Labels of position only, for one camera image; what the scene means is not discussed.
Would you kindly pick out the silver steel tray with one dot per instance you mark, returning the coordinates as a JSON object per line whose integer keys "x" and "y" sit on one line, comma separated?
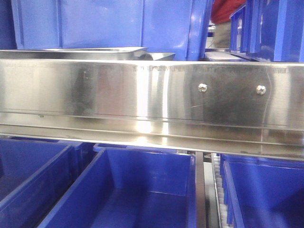
{"x": 156, "y": 56}
{"x": 108, "y": 53}

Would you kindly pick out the blue lower middle bin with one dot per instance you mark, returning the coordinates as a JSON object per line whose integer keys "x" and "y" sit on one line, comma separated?
{"x": 126, "y": 188}

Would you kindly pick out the blue bin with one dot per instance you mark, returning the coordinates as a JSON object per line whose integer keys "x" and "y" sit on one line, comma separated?
{"x": 263, "y": 192}
{"x": 34, "y": 175}
{"x": 126, "y": 188}

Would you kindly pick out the large blue upper crate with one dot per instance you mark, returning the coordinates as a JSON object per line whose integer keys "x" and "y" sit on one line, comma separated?
{"x": 177, "y": 26}

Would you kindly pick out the black roller track divider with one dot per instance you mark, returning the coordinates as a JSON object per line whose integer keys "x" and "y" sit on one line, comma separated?
{"x": 211, "y": 209}

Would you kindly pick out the person in red shirt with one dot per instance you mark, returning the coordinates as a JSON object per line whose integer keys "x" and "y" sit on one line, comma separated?
{"x": 220, "y": 17}

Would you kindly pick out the blue lower left bin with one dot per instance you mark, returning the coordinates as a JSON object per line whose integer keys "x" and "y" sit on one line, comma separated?
{"x": 34, "y": 175}

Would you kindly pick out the blue lower right bin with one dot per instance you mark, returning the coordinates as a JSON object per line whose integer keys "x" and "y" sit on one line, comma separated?
{"x": 263, "y": 192}

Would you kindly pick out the blue ribbed upper right crate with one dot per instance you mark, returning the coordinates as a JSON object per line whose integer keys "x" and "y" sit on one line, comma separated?
{"x": 268, "y": 30}

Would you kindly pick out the left rail screw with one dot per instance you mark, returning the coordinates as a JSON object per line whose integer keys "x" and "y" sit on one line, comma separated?
{"x": 202, "y": 87}

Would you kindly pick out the rail screw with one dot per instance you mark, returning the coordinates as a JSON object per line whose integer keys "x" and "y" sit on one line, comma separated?
{"x": 261, "y": 89}
{"x": 202, "y": 87}

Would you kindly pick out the stainless steel shelf front rail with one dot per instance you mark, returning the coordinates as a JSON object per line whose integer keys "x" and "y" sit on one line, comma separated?
{"x": 157, "y": 103}

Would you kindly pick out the right rail screw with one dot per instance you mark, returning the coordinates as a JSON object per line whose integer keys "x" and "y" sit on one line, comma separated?
{"x": 261, "y": 89}

